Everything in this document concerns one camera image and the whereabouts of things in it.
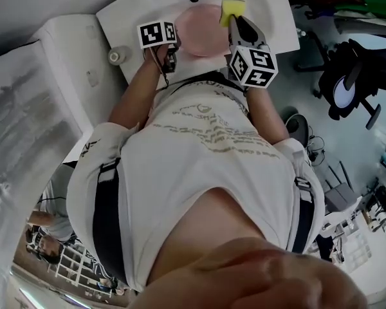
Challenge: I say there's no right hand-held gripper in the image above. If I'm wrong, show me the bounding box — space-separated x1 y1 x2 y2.
226 15 279 89

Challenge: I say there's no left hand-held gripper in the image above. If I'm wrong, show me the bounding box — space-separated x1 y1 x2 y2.
136 20 181 74

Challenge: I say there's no yellow sponge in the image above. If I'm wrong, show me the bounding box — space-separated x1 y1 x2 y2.
219 0 246 28

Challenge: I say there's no large pink plate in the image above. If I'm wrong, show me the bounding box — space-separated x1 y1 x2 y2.
173 4 232 57

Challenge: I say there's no person's right forearm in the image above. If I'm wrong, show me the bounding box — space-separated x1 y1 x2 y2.
244 87 290 144

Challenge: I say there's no person's left forearm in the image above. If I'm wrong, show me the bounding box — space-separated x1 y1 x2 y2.
107 48 168 131

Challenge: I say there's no white sink basin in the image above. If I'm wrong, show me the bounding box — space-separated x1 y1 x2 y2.
95 0 300 86

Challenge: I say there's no small beige cup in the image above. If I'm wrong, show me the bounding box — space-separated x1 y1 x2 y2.
108 45 131 66

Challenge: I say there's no white toilet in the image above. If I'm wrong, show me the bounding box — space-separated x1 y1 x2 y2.
28 14 139 135

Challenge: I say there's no white round disc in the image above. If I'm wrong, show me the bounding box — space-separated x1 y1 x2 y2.
333 75 356 108

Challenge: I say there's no green cloth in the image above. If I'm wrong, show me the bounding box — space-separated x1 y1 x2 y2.
334 0 386 25

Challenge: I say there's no black office chair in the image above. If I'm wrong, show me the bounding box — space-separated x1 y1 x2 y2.
295 29 386 130

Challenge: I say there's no person's white printed t-shirt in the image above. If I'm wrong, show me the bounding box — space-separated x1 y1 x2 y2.
66 75 326 292

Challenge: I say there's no person's chin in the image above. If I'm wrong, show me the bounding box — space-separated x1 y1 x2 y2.
128 236 367 309

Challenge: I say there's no black chest strap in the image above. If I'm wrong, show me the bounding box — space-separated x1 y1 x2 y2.
93 159 126 285
291 177 316 254

